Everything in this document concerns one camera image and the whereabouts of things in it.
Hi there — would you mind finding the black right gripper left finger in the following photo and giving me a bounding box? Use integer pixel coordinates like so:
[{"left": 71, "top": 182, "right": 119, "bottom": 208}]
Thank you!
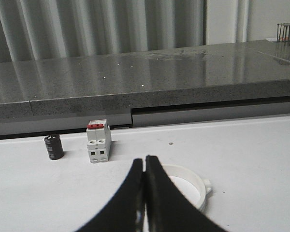
[{"left": 78, "top": 159, "right": 145, "bottom": 232}]

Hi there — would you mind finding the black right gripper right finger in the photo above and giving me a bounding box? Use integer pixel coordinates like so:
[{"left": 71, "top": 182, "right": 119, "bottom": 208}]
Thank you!
[{"left": 145, "top": 155, "right": 225, "bottom": 232}]

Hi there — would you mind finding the white half pipe clamp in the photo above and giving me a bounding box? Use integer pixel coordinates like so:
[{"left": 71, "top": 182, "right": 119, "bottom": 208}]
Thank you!
[{"left": 162, "top": 164, "right": 212, "bottom": 212}]

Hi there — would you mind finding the black cylindrical capacitor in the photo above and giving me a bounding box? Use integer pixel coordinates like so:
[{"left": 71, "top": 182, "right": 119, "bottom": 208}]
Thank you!
[{"left": 44, "top": 134, "right": 64, "bottom": 160}]

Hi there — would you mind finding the grey stone counter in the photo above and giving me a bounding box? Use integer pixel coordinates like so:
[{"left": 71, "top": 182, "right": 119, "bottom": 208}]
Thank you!
[{"left": 0, "top": 40, "right": 290, "bottom": 139}]

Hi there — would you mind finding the white pleated curtain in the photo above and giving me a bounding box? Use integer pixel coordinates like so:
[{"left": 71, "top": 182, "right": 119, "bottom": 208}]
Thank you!
[{"left": 0, "top": 0, "right": 249, "bottom": 62}]

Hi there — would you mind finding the white circuit breaker red switch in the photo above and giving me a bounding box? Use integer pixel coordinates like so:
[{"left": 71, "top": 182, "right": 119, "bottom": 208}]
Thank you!
[{"left": 86, "top": 119, "right": 112, "bottom": 163}]

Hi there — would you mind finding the black wire rack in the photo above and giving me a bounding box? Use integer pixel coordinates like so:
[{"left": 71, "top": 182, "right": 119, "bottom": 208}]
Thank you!
[{"left": 276, "top": 23, "right": 290, "bottom": 42}]

